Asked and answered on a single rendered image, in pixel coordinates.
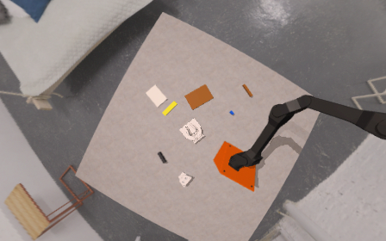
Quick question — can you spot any yellow flat bar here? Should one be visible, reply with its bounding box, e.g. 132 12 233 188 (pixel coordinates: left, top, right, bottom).
162 101 177 116

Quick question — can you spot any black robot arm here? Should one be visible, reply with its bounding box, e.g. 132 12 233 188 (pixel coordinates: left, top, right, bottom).
228 95 386 171

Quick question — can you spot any orange-brown rounded bar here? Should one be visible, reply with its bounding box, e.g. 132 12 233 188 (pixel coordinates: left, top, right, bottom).
243 84 252 97

